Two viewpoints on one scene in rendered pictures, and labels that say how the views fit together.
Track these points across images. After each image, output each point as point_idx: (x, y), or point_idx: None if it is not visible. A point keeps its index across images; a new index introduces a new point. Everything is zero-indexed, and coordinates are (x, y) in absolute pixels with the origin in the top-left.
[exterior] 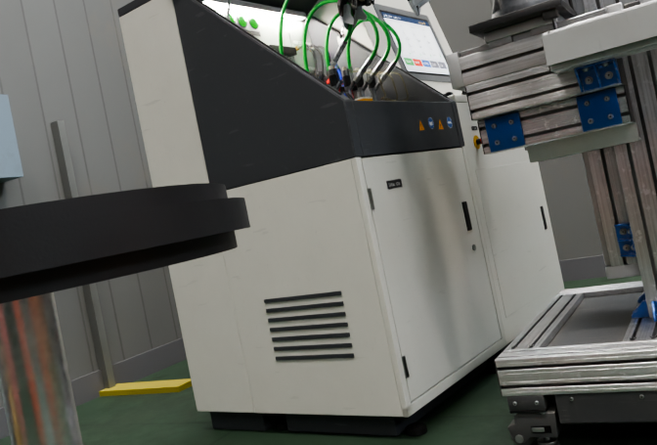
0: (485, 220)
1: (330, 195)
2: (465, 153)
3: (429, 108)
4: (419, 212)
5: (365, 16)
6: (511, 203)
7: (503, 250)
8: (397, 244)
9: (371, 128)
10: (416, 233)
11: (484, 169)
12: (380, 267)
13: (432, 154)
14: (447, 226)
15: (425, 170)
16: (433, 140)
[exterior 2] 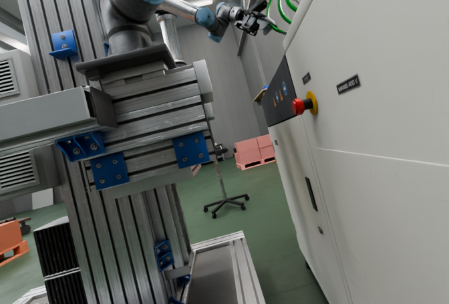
0: (335, 223)
1: None
2: (302, 122)
3: (274, 83)
4: (286, 164)
5: (260, 28)
6: (430, 292)
7: None
8: (282, 174)
9: (266, 111)
10: (286, 175)
11: (327, 151)
12: (281, 178)
13: (282, 124)
14: (298, 186)
15: (282, 137)
16: (280, 112)
